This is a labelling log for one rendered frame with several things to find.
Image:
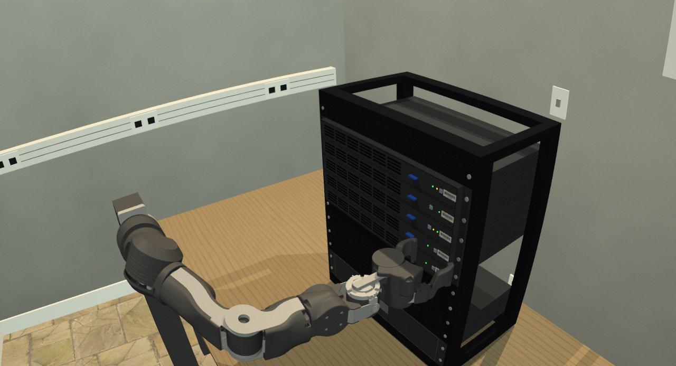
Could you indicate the black server rack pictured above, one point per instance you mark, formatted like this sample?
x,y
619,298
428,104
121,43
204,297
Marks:
x,y
411,168

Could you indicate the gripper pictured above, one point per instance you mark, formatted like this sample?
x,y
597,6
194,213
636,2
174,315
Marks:
x,y
400,280

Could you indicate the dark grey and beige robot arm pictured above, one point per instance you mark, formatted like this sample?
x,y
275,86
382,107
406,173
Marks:
x,y
155,262

